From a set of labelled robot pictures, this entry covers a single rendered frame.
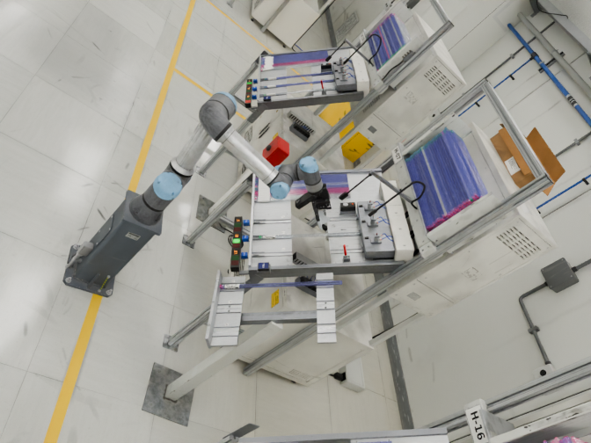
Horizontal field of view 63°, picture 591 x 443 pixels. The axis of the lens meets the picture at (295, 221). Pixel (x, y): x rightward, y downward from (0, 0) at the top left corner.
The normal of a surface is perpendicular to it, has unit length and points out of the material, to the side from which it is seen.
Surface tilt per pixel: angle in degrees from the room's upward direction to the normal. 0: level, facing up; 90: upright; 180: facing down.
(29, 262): 0
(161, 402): 0
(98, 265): 90
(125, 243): 90
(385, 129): 90
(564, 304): 90
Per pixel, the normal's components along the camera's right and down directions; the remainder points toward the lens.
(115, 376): 0.66, -0.55
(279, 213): -0.03, -0.71
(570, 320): -0.75, -0.46
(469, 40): 0.03, 0.70
